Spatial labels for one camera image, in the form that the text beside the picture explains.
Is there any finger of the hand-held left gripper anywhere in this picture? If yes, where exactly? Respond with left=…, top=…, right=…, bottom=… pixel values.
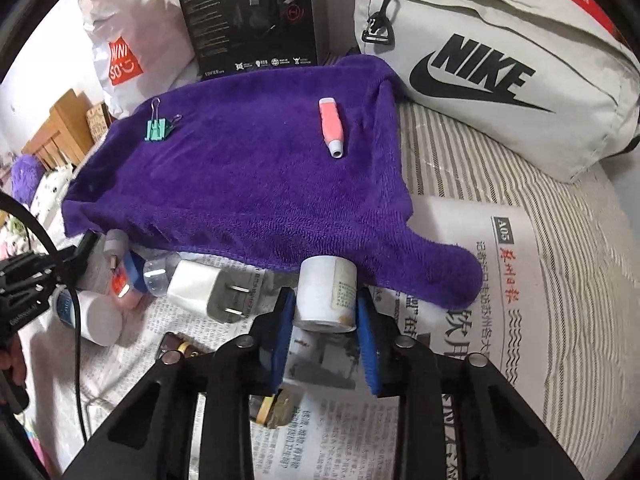
left=60, top=230, right=147, bottom=295

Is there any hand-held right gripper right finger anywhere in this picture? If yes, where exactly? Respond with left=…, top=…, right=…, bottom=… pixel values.
left=356, top=286, right=584, bottom=480

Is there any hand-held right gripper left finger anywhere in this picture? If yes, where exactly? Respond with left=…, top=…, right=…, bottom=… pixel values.
left=62, top=287, right=297, bottom=480

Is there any clear plastic cylinder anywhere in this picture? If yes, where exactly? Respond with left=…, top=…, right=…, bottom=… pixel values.
left=142, top=254, right=182, bottom=297

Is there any small white USB adapter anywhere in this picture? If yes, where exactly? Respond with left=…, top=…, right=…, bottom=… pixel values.
left=102, top=229, right=129, bottom=272

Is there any white charger plug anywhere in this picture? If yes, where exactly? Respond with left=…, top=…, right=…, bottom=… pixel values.
left=166, top=259, right=252, bottom=324

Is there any white paper roll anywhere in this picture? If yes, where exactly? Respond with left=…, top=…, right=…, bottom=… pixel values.
left=292, top=255, right=359, bottom=334

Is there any white bottle blue label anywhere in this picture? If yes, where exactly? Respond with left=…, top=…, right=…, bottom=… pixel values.
left=54, top=289, right=124, bottom=347

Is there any person's left hand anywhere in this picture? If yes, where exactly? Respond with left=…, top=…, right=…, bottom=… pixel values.
left=0, top=342, right=28, bottom=386

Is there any white floral pillow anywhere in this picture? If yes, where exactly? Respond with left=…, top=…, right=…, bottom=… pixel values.
left=29, top=166, right=77, bottom=222

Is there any purple fluffy pillow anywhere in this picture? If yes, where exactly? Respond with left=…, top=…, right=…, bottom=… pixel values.
left=10, top=154, right=47, bottom=211

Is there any newspaper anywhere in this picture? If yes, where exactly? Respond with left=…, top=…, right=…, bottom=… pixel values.
left=30, top=195, right=556, bottom=480

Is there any green binder clip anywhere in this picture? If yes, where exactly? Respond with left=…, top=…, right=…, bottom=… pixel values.
left=144, top=97, right=184, bottom=144

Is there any brown patterned box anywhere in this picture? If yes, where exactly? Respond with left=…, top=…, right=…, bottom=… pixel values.
left=85, top=102, right=114, bottom=145

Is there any purple towel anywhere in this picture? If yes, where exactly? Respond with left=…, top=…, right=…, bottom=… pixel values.
left=61, top=55, right=483, bottom=311

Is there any wooden headboard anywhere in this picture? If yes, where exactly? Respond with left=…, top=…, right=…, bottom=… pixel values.
left=22, top=88, right=109, bottom=172

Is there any pink white tube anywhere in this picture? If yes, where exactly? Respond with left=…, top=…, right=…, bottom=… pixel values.
left=318, top=96, right=349, bottom=160

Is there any white shopping bag red logo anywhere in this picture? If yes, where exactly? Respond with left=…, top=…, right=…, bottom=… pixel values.
left=79, top=0, right=201, bottom=117

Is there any black headphone box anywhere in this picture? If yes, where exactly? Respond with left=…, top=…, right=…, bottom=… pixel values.
left=172, top=0, right=321, bottom=84

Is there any beige bag black logo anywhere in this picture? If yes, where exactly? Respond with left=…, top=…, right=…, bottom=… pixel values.
left=352, top=0, right=640, bottom=184

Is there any black cable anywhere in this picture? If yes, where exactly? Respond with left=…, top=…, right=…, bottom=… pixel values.
left=0, top=191, right=101, bottom=436

